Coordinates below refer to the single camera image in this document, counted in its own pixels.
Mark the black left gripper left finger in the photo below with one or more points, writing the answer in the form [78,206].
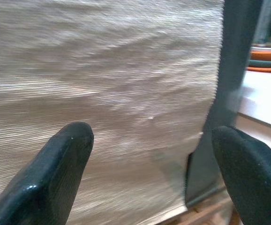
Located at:
[44,178]

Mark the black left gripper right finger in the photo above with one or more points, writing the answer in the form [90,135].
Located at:
[255,178]

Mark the dark grey upright panel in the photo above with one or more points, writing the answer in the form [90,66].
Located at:
[231,70]

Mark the brown paper bag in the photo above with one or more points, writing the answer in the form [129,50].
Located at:
[98,77]

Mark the green plate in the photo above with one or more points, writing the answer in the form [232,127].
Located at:
[265,63]

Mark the white plate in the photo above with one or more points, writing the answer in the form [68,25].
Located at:
[270,48]

